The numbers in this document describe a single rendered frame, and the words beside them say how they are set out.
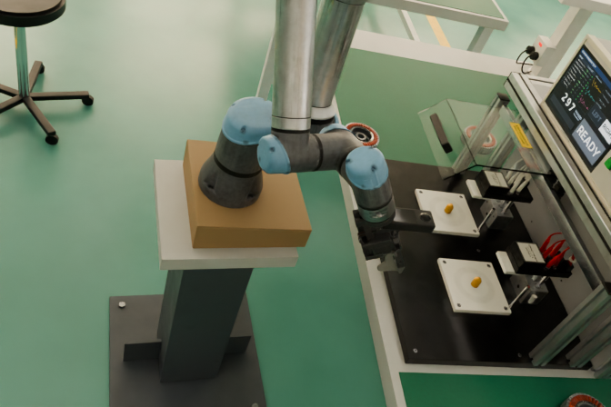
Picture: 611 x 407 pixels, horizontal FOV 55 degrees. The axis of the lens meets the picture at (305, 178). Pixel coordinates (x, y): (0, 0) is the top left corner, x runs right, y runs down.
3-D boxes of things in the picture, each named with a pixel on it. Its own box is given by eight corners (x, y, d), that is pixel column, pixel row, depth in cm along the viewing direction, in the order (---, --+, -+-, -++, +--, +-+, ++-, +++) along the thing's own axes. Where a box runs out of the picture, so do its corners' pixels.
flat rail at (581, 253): (597, 300, 117) (606, 291, 115) (495, 107, 160) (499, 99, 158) (602, 300, 117) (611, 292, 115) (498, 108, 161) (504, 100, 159)
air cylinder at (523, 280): (519, 303, 144) (531, 290, 140) (508, 278, 149) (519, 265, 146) (536, 304, 145) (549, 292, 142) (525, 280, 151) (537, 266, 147)
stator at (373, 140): (339, 149, 172) (343, 140, 169) (341, 126, 180) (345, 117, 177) (375, 159, 173) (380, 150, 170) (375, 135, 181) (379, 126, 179)
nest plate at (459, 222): (427, 232, 153) (429, 229, 153) (414, 191, 164) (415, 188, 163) (477, 237, 157) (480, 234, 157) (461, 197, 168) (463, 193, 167)
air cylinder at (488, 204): (487, 228, 161) (497, 215, 157) (479, 208, 166) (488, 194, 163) (504, 230, 162) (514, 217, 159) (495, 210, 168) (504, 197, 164)
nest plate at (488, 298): (453, 312, 136) (455, 309, 136) (436, 260, 147) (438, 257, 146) (509, 315, 140) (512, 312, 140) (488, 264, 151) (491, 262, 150)
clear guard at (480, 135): (442, 180, 132) (454, 161, 128) (417, 114, 149) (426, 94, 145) (564, 195, 141) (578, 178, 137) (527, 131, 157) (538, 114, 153)
